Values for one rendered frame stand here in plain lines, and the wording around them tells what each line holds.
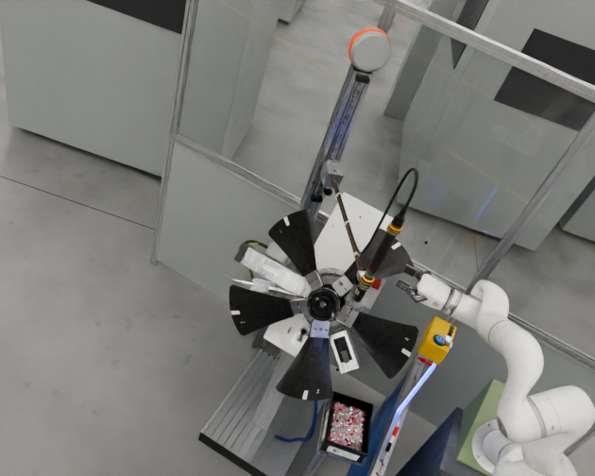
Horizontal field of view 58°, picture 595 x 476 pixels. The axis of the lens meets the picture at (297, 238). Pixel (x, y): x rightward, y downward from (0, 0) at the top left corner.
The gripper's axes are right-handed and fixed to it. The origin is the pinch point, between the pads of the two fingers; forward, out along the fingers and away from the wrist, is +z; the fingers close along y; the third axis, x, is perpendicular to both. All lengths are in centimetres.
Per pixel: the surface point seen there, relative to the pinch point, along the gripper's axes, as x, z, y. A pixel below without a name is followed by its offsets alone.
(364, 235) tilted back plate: -19.5, 20.8, 35.7
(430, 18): 58, 36, 70
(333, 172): -7, 44, 48
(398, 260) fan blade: -6.5, 4.2, 14.8
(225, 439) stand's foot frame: -139, 36, -7
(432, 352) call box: -45, -25, 21
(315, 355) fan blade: -42.0, 13.8, -12.4
